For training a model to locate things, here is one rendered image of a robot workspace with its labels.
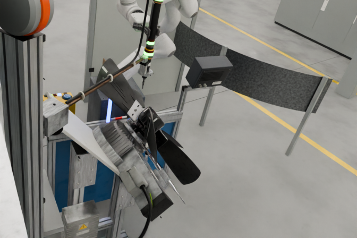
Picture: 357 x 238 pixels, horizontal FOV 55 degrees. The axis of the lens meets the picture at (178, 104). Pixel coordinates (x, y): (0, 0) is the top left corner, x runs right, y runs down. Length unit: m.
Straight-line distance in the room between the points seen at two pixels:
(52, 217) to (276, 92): 2.45
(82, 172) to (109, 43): 2.20
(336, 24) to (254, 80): 4.37
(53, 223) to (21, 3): 1.06
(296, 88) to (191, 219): 1.58
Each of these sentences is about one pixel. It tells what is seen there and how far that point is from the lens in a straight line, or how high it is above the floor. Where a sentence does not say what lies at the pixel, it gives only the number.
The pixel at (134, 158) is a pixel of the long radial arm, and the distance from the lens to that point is 1.55.
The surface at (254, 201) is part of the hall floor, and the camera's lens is 3.22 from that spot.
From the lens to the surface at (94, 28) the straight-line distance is 3.49.
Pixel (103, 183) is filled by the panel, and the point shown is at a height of 0.31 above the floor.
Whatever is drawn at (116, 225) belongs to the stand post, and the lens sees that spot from 2.00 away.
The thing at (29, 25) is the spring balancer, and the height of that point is 1.85.
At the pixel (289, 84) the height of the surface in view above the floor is 0.80.
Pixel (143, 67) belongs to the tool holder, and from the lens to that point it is 1.56.
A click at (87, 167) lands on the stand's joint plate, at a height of 1.07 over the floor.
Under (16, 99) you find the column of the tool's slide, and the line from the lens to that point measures 0.96.
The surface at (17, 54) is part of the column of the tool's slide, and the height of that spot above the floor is 1.76.
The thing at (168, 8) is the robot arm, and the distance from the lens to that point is 2.12.
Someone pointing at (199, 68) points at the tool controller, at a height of 1.21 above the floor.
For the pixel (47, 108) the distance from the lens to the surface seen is 1.10.
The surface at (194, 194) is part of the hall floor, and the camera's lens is 3.05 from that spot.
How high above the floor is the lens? 2.17
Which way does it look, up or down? 32 degrees down
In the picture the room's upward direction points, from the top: 14 degrees clockwise
